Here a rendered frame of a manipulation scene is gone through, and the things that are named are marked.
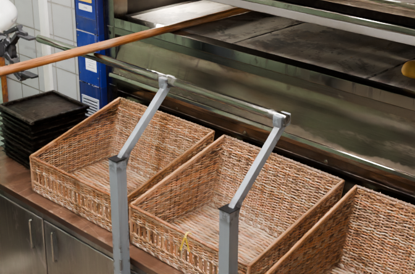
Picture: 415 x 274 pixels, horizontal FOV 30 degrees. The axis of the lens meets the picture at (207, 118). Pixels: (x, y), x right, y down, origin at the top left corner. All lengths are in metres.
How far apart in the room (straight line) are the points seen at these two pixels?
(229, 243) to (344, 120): 0.64
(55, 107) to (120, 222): 0.95
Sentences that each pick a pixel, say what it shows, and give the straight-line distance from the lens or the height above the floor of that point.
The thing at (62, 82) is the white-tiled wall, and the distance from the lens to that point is 3.67.
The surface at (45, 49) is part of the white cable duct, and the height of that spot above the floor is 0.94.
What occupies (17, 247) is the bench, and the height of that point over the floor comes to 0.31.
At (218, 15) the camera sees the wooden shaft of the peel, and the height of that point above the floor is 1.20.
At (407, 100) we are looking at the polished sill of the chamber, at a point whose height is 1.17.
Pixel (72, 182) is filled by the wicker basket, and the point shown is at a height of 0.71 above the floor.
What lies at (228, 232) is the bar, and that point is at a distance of 2.17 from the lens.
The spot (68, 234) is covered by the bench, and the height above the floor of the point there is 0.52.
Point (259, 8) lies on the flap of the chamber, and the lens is 2.48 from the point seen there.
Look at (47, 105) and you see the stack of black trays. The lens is 3.38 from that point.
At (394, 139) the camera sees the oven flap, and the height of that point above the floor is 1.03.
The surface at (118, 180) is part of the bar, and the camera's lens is 2.48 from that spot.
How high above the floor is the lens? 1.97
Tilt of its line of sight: 22 degrees down
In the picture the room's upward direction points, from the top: straight up
